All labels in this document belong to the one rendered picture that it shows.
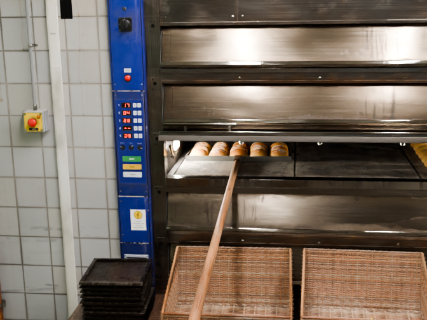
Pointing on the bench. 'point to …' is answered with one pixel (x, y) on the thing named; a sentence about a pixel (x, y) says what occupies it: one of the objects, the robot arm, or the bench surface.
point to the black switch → (125, 24)
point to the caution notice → (138, 220)
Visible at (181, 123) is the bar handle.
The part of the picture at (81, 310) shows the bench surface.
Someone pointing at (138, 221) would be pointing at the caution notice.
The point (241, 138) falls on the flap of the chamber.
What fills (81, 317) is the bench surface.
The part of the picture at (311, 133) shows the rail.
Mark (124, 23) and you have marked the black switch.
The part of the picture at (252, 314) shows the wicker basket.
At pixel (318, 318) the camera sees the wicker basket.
